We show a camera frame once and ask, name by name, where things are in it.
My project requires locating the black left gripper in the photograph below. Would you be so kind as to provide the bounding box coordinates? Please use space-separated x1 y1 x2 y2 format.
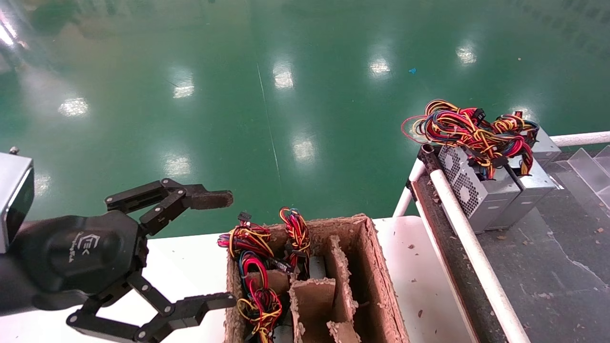
0 212 237 343

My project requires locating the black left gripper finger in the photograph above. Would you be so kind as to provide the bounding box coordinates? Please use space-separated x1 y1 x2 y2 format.
104 178 234 237

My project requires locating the silver power supply unit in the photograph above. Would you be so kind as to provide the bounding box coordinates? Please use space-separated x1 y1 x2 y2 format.
308 256 329 281
437 126 562 181
453 160 558 233

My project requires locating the brown cardboard box with dividers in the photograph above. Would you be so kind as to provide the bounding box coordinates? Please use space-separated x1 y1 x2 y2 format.
224 213 411 343

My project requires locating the white pipe leg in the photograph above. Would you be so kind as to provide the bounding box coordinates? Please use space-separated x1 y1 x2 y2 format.
392 158 426 219

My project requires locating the black pipe joint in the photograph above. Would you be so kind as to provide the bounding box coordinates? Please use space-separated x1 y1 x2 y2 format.
417 142 444 175

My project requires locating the black table edge strip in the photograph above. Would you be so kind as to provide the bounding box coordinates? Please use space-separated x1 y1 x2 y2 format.
410 178 508 343

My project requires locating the clear acrylic divider tray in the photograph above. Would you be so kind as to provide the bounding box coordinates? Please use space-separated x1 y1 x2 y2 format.
566 145 610 211

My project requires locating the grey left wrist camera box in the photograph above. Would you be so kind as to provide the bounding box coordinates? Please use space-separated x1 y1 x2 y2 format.
0 146 35 253

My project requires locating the white pipe rail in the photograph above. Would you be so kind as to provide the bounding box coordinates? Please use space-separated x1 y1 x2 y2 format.
549 130 610 148
428 168 532 343

